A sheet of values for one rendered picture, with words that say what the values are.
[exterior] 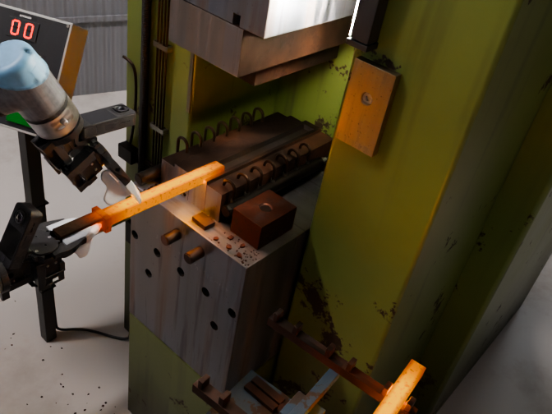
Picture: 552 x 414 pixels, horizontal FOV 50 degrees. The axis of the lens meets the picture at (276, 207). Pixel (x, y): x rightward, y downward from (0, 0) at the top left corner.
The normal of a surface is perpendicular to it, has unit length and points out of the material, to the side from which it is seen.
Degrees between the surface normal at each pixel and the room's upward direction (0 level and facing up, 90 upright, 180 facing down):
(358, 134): 90
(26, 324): 0
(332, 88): 90
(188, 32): 90
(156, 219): 90
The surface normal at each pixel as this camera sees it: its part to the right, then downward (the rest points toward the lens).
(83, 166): 0.74, 0.49
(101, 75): 0.52, 0.58
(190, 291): -0.65, 0.36
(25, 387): 0.16, -0.79
